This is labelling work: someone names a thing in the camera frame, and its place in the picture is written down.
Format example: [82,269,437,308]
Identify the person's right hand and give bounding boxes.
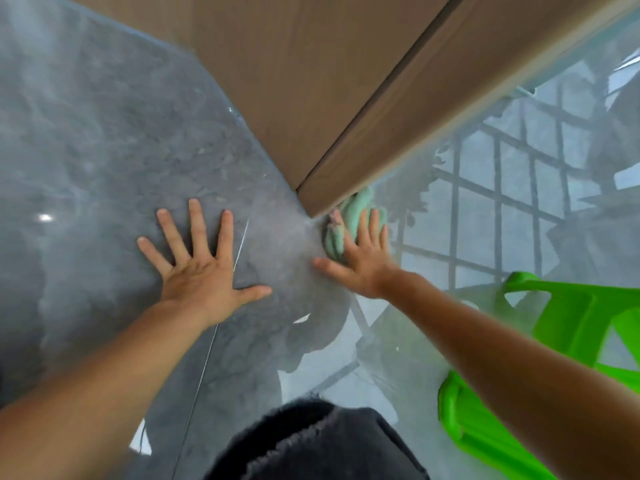
[313,208,402,300]

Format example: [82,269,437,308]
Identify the person's left hand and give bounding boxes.
[137,198,274,329]

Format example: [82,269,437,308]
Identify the green cleaning cloth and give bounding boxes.
[323,186,390,262]

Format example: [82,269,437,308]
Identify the person's right forearm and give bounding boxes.
[382,269,640,480]

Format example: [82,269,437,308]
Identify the person's left forearm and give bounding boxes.
[0,300,217,480]

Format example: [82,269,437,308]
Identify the dark grey frayed shorts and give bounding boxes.
[203,398,432,480]

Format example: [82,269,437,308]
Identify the brown wooden door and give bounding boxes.
[59,0,455,191]

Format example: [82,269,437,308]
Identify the green plastic chair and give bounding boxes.
[438,271,640,480]

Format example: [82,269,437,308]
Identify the brown wooden door frame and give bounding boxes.
[297,0,640,219]

